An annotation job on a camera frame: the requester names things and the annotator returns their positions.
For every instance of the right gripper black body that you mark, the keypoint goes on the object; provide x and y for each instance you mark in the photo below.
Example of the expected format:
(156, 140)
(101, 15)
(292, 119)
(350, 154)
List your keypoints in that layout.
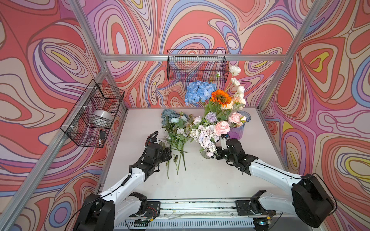
(223, 154)

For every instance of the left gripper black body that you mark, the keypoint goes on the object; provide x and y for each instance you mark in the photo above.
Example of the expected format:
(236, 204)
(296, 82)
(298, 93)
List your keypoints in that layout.
(162, 157)

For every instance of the clear glass vase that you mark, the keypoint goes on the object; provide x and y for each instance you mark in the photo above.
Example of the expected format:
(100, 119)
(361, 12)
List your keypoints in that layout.
(207, 154)

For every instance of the pale pink hydrangea bunch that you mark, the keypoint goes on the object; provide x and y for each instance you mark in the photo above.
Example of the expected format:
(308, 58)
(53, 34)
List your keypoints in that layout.
(203, 133)

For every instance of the purple allium flower stem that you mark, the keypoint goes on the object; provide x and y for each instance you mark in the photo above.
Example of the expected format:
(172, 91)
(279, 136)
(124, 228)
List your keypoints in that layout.
(211, 117)

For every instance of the cream pink rose stem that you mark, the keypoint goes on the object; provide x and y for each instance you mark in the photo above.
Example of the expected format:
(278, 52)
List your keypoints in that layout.
(237, 102)

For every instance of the white poppy flower stem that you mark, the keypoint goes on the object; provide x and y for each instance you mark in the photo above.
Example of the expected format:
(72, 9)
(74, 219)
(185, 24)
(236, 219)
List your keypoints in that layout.
(234, 71)

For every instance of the orange artificial daisy flower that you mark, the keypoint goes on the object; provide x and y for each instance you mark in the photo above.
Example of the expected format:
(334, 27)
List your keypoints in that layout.
(221, 104)

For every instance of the blue hydrangea stem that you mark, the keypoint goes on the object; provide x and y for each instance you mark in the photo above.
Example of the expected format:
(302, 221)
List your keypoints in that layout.
(199, 91)

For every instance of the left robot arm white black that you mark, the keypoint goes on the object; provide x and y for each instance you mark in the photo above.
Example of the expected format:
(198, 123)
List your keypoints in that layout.
(104, 211)

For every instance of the purple glass vase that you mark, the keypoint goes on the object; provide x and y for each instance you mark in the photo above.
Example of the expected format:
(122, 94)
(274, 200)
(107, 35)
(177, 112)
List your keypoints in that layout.
(237, 133)

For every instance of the lilac white flower bunch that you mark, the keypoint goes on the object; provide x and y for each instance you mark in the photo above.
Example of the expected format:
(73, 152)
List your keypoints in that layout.
(177, 137)

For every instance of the small black device in basket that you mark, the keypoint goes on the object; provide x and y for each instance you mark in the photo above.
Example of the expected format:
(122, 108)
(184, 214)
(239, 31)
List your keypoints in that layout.
(102, 138)

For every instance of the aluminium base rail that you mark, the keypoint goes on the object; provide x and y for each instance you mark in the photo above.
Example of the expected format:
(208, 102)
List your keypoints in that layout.
(212, 215)

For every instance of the black wire basket left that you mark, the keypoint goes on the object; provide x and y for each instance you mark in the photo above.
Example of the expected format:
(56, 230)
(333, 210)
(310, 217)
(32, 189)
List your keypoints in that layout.
(83, 127)

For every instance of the black wire basket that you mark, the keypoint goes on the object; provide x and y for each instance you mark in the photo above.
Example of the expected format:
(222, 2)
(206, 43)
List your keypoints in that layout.
(83, 127)
(189, 65)

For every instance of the black wire basket back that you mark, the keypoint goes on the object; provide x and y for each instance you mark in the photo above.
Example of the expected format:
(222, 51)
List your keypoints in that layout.
(189, 65)

